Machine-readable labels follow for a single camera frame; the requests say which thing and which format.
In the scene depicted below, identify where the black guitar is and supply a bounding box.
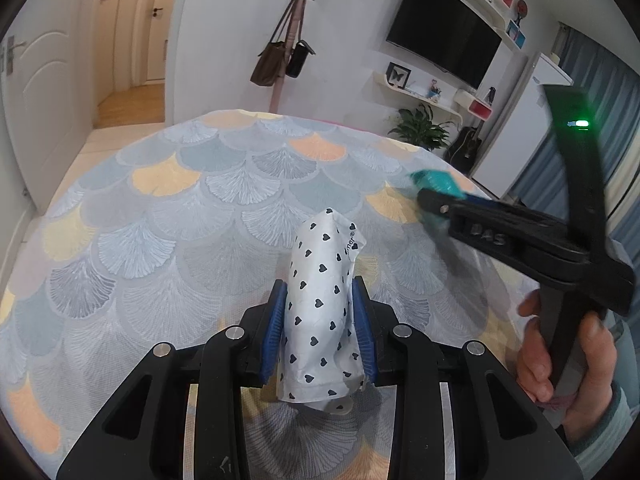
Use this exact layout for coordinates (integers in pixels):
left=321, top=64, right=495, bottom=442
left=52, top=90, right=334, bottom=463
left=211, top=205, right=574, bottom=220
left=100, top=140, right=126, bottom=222
left=445, top=126, right=483, bottom=173

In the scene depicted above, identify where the black wall television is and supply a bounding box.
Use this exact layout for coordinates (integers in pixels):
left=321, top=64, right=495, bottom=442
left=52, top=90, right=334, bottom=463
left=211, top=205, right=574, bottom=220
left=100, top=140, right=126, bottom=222
left=386, top=0, right=502, bottom=90

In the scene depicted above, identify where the white refrigerator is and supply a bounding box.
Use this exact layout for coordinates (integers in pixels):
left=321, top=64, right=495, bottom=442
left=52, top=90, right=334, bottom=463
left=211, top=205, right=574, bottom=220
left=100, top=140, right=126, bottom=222
left=471, top=52, right=573, bottom=196

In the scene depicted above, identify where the scalloped pattern rug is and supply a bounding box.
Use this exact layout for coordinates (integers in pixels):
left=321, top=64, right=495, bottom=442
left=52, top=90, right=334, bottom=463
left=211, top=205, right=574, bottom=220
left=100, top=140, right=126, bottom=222
left=0, top=109, right=566, bottom=480

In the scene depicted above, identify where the brown hanging bag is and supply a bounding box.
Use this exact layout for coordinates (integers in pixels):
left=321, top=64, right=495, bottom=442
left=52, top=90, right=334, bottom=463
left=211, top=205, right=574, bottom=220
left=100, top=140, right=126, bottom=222
left=250, top=0, right=296, bottom=86

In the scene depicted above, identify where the black butterfly picture frame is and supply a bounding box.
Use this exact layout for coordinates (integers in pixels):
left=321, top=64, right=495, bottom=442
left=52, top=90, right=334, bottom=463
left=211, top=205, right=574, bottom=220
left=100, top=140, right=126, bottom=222
left=385, top=61, right=412, bottom=90

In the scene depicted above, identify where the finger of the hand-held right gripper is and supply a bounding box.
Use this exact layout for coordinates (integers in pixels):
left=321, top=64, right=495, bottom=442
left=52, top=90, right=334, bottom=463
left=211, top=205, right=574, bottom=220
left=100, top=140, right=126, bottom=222
left=416, top=187, right=469, bottom=229
left=461, top=194, right=572, bottom=234

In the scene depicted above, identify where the white panelled door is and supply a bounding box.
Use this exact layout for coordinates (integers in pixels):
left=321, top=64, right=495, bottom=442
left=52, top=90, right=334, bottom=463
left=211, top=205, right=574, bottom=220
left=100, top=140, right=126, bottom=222
left=0, top=30, right=71, bottom=226

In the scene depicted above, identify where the person's right hand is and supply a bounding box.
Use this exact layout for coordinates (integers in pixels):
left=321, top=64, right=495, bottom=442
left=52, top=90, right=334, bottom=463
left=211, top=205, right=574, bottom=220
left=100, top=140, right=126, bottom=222
left=515, top=290, right=619, bottom=429

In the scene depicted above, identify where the blue curtain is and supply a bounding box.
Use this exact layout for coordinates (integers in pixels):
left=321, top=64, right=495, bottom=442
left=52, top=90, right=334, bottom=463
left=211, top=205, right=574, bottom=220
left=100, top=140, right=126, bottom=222
left=510, top=22, right=640, bottom=206

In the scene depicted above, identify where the black hanging bag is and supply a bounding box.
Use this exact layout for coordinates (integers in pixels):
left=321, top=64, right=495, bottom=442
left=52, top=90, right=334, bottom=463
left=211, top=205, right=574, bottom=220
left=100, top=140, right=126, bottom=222
left=285, top=40, right=316, bottom=79

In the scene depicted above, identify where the green potted plant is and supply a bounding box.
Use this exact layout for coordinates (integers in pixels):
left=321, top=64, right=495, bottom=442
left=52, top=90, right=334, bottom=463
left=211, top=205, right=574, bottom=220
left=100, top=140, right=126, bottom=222
left=387, top=105, right=451, bottom=152

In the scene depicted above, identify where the white curved wall shelf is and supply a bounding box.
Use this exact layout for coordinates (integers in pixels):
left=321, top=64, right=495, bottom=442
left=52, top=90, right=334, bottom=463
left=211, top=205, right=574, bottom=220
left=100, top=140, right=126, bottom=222
left=371, top=71, right=461, bottom=116

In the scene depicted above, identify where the pink coat rack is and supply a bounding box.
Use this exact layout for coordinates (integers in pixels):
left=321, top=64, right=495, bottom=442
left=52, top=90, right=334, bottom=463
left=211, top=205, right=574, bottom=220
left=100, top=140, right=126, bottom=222
left=270, top=0, right=321, bottom=111

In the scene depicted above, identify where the teal wrapper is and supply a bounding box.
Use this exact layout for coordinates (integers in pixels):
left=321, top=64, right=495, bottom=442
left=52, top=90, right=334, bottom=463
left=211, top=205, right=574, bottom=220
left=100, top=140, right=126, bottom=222
left=409, top=169, right=463, bottom=201

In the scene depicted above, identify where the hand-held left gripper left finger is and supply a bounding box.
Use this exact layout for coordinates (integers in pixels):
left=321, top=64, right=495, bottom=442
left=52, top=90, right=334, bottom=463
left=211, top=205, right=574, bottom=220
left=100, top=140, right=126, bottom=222
left=56, top=280, right=288, bottom=480

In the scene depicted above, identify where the white heart print packet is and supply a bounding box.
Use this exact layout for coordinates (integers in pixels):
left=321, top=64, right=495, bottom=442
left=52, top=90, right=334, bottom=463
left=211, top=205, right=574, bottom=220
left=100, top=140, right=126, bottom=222
left=277, top=208, right=368, bottom=416

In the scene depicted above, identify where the red and white shelf box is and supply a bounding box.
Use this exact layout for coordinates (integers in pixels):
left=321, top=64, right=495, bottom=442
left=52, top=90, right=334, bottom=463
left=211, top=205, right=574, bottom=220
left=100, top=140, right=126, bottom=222
left=455, top=87, right=493, bottom=121

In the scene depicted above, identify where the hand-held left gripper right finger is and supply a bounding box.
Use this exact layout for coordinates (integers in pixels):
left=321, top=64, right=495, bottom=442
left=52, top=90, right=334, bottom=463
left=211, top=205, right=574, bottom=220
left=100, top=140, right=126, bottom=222
left=350, top=275, right=583, bottom=480

